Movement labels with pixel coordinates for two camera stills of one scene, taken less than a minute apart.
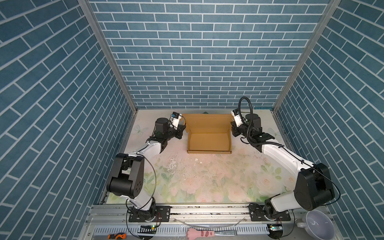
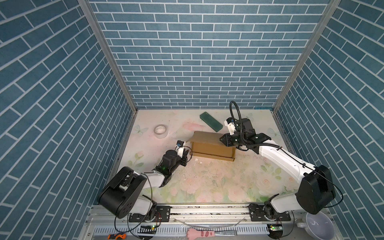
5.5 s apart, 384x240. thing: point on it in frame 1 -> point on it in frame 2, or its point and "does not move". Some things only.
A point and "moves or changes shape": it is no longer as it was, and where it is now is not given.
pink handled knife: (192, 233) does not move
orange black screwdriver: (116, 236) does not move
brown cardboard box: (208, 133) moves or changes shape
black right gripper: (234, 127) -> (226, 141)
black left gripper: (179, 130) -> (184, 158)
